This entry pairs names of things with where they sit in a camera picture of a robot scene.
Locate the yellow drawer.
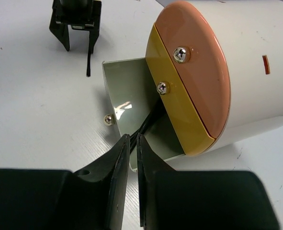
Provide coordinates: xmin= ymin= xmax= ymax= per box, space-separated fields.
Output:
xmin=146 ymin=25 xmax=215 ymax=156

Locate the grey-green bottom drawer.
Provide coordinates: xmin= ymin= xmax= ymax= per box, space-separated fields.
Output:
xmin=102 ymin=58 xmax=184 ymax=161

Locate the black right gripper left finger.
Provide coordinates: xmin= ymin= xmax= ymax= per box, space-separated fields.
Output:
xmin=0 ymin=135 xmax=130 ymax=230

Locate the black small makeup brush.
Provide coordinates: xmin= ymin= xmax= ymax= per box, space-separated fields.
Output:
xmin=130 ymin=99 xmax=166 ymax=154

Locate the peach top drawer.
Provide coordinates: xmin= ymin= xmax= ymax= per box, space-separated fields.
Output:
xmin=155 ymin=0 xmax=230 ymax=138

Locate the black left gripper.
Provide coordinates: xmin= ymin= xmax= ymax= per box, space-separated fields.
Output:
xmin=49 ymin=0 xmax=102 ymax=57

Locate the cream round drawer organizer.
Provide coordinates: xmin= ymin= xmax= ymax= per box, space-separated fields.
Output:
xmin=153 ymin=0 xmax=283 ymax=154

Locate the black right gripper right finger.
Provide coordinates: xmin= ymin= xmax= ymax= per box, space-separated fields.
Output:
xmin=136 ymin=134 xmax=280 ymax=230

